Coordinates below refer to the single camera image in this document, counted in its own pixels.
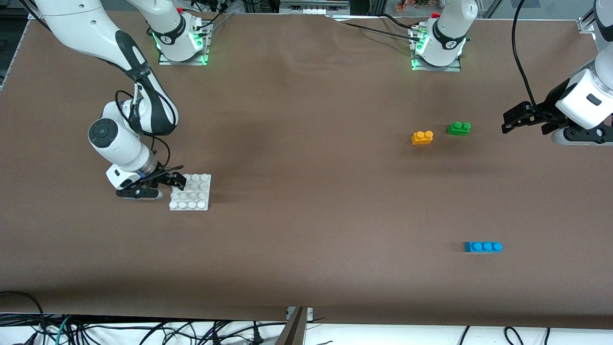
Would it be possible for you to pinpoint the black looped floor cable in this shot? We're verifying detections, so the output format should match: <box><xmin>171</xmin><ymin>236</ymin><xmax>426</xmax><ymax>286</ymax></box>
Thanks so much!
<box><xmin>0</xmin><ymin>290</ymin><xmax>47</xmax><ymax>345</ymax></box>

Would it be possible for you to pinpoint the long black table cable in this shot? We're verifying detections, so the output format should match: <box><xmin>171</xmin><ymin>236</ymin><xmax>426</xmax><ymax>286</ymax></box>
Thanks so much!
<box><xmin>335</xmin><ymin>19</ymin><xmax>420</xmax><ymax>41</ymax></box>

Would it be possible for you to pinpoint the short black table cable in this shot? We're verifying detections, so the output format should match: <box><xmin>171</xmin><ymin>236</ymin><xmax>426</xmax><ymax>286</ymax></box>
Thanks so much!
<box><xmin>381</xmin><ymin>13</ymin><xmax>417</xmax><ymax>30</ymax></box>

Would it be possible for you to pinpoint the white studded base plate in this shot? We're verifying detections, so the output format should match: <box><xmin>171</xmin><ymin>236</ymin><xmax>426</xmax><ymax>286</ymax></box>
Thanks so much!
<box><xmin>169</xmin><ymin>173</ymin><xmax>212</xmax><ymax>211</ymax></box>

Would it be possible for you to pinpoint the blue three-stud block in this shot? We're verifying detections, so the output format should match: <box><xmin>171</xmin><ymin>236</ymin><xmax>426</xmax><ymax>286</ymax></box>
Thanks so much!
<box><xmin>464</xmin><ymin>241</ymin><xmax>503</xmax><ymax>253</ymax></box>

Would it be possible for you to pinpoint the teal floor cable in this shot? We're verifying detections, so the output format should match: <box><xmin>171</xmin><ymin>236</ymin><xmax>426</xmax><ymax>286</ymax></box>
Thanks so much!
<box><xmin>54</xmin><ymin>315</ymin><xmax>73</xmax><ymax>345</ymax></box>

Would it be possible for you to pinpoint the grey aluminium frame piece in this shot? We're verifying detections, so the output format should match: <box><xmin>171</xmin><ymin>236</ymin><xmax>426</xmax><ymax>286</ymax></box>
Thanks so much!
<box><xmin>279</xmin><ymin>0</ymin><xmax>350</xmax><ymax>16</ymax></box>

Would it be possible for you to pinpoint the aluminium profile bar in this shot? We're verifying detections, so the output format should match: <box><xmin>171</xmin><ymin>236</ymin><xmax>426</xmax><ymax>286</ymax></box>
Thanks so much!
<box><xmin>275</xmin><ymin>307</ymin><xmax>314</xmax><ymax>345</ymax></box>

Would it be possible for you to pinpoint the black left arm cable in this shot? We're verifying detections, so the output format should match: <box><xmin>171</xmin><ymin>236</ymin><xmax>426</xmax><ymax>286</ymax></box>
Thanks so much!
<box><xmin>511</xmin><ymin>0</ymin><xmax>542</xmax><ymax>115</ymax></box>

